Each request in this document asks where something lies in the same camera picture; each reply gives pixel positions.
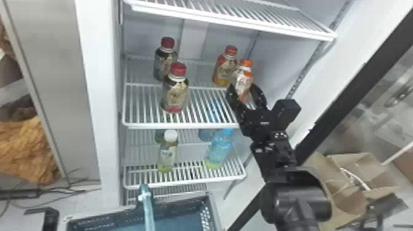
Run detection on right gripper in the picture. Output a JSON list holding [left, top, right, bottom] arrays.
[[225, 83, 279, 140]]

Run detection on orange bottle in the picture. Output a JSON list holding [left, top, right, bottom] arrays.
[[211, 44, 239, 87], [234, 58, 254, 104]]

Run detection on blue bottle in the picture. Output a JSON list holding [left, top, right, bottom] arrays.
[[203, 128, 235, 170]]

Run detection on brown bottle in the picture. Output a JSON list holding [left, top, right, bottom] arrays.
[[153, 36, 178, 82], [160, 61, 190, 114]]

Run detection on green bottle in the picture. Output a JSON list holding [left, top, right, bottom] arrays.
[[156, 129, 179, 173]]

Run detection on fridge door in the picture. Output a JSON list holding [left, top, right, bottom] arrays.
[[227, 8, 413, 231]]

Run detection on cardboard box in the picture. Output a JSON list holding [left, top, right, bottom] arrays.
[[302, 151, 401, 227]]

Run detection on blue basket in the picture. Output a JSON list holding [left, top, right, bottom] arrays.
[[65, 183, 224, 231]]

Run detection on white fridge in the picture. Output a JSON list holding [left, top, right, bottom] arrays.
[[74, 0, 413, 231]]

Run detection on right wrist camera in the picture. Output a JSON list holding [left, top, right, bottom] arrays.
[[270, 98, 302, 131]]

